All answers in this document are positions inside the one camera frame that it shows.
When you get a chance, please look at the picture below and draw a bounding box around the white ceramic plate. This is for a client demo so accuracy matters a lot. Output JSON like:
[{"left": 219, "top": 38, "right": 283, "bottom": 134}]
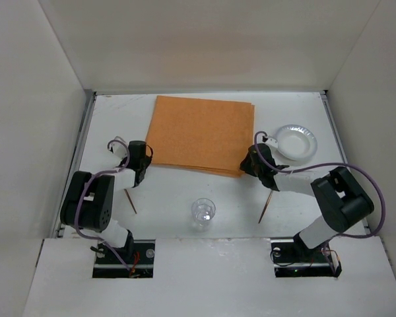
[{"left": 275, "top": 124, "right": 318, "bottom": 161}]

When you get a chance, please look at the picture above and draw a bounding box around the orange cloth placemat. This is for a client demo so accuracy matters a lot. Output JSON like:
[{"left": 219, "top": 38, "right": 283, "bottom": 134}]
[{"left": 146, "top": 95, "right": 255, "bottom": 178}]

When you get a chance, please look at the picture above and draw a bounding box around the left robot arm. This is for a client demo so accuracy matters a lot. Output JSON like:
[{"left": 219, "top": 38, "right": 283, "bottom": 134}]
[{"left": 60, "top": 137, "right": 152, "bottom": 258}]

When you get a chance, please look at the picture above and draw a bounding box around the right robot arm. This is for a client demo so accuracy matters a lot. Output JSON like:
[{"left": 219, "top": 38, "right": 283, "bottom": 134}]
[{"left": 240, "top": 143, "right": 374, "bottom": 257}]

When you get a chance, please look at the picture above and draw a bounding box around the copper fork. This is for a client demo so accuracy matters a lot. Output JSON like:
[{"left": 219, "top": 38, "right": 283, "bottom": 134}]
[{"left": 124, "top": 189, "right": 137, "bottom": 215}]

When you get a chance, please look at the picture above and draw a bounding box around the copper spoon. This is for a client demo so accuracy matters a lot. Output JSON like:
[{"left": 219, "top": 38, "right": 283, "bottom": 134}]
[{"left": 258, "top": 190, "right": 273, "bottom": 224}]

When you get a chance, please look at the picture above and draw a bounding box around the clear plastic cup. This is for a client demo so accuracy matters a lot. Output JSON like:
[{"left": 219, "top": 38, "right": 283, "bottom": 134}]
[{"left": 191, "top": 197, "right": 216, "bottom": 231}]

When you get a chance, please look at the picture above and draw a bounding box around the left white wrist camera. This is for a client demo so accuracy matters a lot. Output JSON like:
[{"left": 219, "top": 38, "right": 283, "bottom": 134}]
[{"left": 107, "top": 135, "right": 128, "bottom": 159}]

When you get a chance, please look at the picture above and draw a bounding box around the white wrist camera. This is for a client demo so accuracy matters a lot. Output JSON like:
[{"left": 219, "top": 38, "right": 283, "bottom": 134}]
[
  {"left": 262, "top": 136, "right": 279, "bottom": 151},
  {"left": 107, "top": 135, "right": 128, "bottom": 159}
]

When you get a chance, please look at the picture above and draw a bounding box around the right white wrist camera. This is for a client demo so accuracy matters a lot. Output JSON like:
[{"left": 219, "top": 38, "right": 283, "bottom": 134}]
[{"left": 262, "top": 136, "right": 279, "bottom": 151}]

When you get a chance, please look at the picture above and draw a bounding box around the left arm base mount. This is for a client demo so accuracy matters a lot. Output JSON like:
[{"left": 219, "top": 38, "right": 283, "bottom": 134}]
[{"left": 90, "top": 240, "right": 156, "bottom": 279}]

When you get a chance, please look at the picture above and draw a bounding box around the right aluminium frame rail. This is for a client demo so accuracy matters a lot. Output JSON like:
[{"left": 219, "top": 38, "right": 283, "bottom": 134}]
[{"left": 319, "top": 89, "right": 372, "bottom": 232}]

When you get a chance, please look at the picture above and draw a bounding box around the aluminium frame rail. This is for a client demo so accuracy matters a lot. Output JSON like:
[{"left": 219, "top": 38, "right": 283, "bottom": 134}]
[
  {"left": 51, "top": 89, "right": 96, "bottom": 238},
  {"left": 319, "top": 89, "right": 372, "bottom": 232}
]

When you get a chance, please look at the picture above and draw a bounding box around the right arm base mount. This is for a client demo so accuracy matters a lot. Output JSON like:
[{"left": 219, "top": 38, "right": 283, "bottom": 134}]
[{"left": 269, "top": 238, "right": 343, "bottom": 278}]

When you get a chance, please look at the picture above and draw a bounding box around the left aluminium frame rail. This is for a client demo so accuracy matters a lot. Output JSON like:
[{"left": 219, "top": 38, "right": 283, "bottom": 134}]
[{"left": 51, "top": 89, "right": 96, "bottom": 238}]

